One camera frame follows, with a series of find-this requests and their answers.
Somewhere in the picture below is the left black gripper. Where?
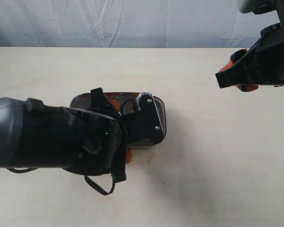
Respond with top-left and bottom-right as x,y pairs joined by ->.
26,88 -> 132,183

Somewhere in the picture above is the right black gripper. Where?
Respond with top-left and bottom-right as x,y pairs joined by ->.
215,23 -> 284,92

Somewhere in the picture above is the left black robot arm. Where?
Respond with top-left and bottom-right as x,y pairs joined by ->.
0,88 -> 127,182

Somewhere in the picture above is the wrinkled blue-grey backdrop cloth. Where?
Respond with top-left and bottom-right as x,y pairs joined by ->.
0,0 -> 279,48

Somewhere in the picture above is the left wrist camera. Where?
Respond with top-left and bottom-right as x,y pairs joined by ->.
125,91 -> 164,145

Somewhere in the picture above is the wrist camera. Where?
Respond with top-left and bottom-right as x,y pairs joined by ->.
236,0 -> 284,27
125,91 -> 164,145

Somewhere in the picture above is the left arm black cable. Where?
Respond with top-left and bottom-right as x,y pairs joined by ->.
7,99 -> 138,196

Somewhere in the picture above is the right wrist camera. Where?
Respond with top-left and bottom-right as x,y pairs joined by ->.
236,0 -> 284,27

